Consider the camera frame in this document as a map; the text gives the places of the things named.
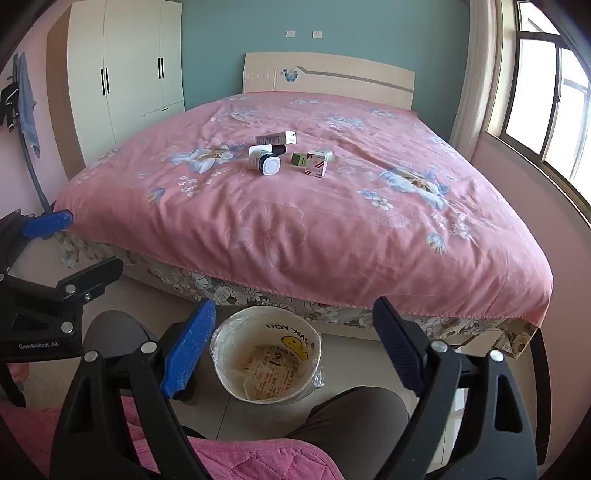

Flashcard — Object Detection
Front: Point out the window with brown frame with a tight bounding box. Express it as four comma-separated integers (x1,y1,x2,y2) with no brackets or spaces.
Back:
480,0,591,208

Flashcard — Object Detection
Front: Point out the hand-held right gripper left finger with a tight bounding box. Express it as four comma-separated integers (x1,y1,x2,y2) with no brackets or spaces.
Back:
58,299,222,480

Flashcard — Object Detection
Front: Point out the grey coat stand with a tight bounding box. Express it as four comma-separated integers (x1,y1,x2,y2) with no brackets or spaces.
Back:
17,131,57,214

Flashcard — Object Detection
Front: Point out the white bottle with black cap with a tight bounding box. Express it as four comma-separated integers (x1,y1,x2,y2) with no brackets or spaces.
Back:
248,144,287,163

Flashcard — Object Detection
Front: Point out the cream wooden headboard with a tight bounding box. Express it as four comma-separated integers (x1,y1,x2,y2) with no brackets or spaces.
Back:
243,52,415,110

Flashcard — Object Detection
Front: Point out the person's right leg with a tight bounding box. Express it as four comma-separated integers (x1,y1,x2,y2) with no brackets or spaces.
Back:
281,387,411,480

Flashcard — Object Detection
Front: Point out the pink floral bedspread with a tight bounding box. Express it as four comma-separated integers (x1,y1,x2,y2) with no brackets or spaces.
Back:
53,91,554,328

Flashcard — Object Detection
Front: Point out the white wardrobe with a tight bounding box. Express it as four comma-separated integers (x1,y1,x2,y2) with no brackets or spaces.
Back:
46,0,185,181

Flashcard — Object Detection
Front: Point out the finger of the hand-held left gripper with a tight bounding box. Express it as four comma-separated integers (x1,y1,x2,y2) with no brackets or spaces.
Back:
46,257,124,304
0,209,75,278

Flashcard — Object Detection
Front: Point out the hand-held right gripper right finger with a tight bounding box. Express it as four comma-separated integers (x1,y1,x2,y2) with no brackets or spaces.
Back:
372,296,539,480

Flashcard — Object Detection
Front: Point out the cream curtain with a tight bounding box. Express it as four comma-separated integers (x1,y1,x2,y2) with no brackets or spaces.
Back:
450,0,504,160

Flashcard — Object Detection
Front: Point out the person's pink garment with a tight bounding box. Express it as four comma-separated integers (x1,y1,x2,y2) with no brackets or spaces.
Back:
0,397,347,480

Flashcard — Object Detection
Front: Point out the hanging blue cloth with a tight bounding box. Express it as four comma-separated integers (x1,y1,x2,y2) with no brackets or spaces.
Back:
16,53,41,158

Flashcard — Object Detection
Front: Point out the long white printed box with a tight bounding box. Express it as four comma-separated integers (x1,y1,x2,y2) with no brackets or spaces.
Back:
255,131,297,145

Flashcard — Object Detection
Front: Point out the hanging black cloth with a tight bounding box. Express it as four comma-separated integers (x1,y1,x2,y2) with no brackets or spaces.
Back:
0,83,21,131

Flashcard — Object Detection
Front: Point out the cream bin with plastic liner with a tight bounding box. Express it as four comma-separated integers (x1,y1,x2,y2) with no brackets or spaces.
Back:
210,307,326,406

